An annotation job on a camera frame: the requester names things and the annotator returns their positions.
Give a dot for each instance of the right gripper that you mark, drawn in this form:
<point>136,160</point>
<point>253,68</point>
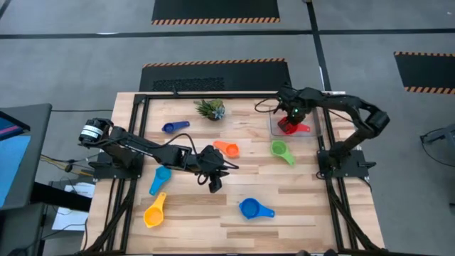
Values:
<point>296,110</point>

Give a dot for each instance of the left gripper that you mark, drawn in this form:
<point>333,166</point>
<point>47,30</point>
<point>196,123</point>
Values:
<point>208,166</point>

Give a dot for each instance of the red measuring cup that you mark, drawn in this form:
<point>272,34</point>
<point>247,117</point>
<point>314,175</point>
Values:
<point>304,128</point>

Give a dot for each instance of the green measuring cup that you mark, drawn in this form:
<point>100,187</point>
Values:
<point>279,148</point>

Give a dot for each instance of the orange measuring cup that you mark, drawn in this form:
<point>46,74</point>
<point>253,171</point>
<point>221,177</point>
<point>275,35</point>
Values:
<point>231,150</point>

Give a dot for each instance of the large blue measuring cup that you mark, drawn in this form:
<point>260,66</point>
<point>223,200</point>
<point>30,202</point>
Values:
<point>249,208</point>

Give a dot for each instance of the light blue measuring cup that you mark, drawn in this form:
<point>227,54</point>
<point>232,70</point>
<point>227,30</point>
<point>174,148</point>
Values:
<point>162,174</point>

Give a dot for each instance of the small dark blue measuring cup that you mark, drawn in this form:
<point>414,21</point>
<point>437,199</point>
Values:
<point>168,127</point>

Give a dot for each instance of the yellow measuring cup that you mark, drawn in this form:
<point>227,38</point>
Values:
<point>153,215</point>

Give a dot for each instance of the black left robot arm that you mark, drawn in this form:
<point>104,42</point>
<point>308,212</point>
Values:
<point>142,145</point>

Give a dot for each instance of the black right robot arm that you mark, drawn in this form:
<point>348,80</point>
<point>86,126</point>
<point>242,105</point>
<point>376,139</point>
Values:
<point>355,106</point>

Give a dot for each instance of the clear plastic basket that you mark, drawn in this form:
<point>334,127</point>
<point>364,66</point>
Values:
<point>274,122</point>

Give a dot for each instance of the black hazard-striped floor mat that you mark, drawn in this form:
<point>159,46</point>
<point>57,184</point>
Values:
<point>213,9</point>
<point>249,76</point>
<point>426,71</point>

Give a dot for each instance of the succulent plant in black pot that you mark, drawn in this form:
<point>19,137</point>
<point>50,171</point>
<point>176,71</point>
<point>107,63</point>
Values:
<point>213,110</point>

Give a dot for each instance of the white paper sheet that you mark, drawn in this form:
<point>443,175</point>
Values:
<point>71,218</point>

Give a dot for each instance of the black desk edge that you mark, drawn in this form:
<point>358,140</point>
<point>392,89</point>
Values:
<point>60,199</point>

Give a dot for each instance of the monitor with blue screen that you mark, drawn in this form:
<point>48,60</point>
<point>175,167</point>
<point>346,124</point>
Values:
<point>14,160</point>

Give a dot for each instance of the grey cabinet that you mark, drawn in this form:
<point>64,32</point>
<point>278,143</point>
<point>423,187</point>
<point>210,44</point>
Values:
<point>17,231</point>

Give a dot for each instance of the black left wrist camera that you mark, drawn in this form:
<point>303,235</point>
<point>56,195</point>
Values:
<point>213,152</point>

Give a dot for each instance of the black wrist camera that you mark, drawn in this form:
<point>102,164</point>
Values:
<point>286,94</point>
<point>213,152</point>

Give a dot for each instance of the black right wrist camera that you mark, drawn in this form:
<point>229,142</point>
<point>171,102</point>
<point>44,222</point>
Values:
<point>286,94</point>

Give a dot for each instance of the black aluminium table frame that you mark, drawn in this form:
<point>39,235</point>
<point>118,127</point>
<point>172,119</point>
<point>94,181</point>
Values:
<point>231,95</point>

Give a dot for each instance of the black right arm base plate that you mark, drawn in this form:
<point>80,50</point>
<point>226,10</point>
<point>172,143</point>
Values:
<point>355,165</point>

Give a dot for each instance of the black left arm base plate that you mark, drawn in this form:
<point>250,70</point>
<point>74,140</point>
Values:
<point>113,172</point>

